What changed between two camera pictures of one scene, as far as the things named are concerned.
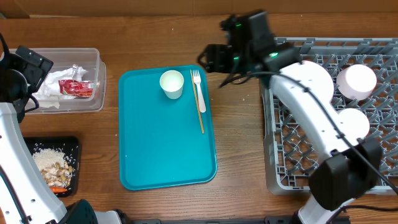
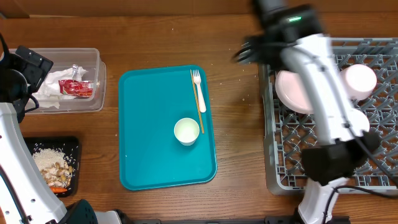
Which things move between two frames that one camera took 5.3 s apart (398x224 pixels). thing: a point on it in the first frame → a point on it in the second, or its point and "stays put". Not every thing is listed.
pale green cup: [171, 82] → [186, 130]
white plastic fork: [197, 80] stays put
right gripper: [225, 57] → [260, 52]
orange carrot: [58, 189] stays put
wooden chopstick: [196, 101] stays put
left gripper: [36, 65] stays put
